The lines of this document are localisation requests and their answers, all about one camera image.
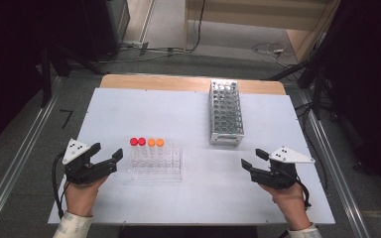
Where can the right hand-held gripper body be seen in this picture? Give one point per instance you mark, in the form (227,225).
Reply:
(287,156)

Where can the white table board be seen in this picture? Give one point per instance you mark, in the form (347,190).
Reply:
(152,109)

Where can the black metal stand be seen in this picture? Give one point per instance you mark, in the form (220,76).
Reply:
(317,79)
(46,76)

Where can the metal test tube rack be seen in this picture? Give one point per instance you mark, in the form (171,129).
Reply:
(226,112)

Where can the aluminium floor rail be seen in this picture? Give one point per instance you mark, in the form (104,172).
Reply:
(344,198)
(20,142)

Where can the person's left hand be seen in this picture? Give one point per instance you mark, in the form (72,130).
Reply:
(79,198)

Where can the light wooden furniture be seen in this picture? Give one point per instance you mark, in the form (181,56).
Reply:
(261,13)

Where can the clear plastic tube tray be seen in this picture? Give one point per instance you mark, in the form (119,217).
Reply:
(155,170)

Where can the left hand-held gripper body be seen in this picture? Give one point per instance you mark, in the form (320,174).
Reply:
(76,150)

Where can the black cabinet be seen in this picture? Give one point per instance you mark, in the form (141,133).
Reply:
(105,26)

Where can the wooden table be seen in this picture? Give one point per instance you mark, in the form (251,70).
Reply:
(165,82)

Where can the orange cap test tube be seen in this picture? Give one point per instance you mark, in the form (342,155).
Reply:
(159,142)
(151,142)

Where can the person's right hand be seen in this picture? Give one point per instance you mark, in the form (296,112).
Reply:
(292,205)

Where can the red cap test tube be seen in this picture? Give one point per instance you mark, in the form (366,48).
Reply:
(134,142)
(142,142)

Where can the dark curtain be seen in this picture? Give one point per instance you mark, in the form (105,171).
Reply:
(373,82)
(10,59)

